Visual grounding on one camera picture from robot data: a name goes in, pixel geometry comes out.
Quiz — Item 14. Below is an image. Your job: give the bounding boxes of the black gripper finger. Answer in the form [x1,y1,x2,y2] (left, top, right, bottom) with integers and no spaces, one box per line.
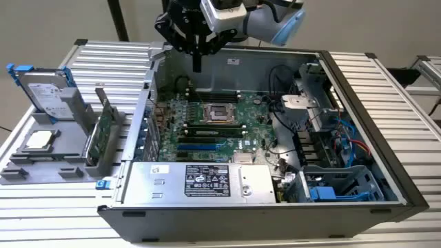
[153,12,197,73]
[196,28,238,73]

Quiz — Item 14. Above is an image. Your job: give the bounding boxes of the Nvidia Quadro graphics card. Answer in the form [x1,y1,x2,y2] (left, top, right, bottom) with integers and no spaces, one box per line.
[83,82,120,166]

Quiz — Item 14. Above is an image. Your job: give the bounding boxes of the black stand pole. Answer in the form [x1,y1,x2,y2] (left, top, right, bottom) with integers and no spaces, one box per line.
[107,0,131,42]

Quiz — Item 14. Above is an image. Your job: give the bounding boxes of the round black case speaker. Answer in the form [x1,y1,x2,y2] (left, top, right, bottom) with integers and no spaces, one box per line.
[174,75,190,91]

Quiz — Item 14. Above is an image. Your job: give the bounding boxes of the CPU socket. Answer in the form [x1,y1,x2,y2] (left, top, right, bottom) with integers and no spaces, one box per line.
[201,103,234,122]

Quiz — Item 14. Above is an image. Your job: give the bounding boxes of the green Dell motherboard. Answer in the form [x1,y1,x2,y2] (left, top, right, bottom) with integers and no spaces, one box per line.
[151,89,280,166]

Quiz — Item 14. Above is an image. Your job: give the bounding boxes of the RAM stick with white label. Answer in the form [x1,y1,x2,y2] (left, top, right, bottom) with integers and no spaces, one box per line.
[188,130,242,136]

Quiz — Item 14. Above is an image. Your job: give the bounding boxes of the blue expansion slot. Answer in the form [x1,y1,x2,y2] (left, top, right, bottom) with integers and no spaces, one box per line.
[177,144,221,152]

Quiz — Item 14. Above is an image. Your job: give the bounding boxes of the hard disk in blue carrier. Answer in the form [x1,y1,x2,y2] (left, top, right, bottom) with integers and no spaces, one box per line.
[5,63,84,125]

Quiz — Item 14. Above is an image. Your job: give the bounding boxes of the silver finned chipset heatsink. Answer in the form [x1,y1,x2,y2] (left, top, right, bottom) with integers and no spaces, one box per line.
[233,152,256,164]

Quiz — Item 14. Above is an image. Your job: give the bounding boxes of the grey plastic parts rack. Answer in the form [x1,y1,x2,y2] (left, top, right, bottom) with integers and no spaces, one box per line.
[0,86,127,185]

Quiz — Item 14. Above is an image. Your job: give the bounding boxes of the silver CPU chip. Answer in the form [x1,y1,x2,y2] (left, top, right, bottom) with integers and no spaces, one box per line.
[25,130,56,150]

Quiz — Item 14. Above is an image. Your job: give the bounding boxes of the silver power supply unit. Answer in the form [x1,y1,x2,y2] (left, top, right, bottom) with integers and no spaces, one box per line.
[120,161,278,205]

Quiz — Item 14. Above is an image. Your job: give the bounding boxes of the green RAM stick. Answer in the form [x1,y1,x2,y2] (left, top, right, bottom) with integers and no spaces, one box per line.
[12,153,83,159]

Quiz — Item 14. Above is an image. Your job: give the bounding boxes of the neighbouring metal slat table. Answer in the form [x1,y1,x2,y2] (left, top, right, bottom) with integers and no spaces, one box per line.
[405,54,441,96]

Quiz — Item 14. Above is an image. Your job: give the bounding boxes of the blue case latch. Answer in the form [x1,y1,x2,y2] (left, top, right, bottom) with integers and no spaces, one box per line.
[95,178,112,191]

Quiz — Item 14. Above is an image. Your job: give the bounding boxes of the blue plastic disk bay clip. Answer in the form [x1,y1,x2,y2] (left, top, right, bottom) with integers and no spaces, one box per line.
[309,186,336,202]

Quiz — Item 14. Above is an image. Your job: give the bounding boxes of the open grey PC case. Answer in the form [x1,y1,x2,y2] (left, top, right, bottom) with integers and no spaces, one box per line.
[97,41,430,243]

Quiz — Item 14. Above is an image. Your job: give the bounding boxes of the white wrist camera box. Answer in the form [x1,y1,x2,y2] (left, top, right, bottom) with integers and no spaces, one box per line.
[201,0,248,32]

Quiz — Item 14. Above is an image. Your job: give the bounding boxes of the black wire loop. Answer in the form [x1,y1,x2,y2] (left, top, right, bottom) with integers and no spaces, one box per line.
[268,64,294,100]

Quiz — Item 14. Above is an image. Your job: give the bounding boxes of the metal drive bracket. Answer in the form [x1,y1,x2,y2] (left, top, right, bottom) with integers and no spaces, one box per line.
[280,63,345,132]

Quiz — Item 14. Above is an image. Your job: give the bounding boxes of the red wire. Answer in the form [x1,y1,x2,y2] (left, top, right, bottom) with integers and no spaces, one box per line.
[348,138,372,156]

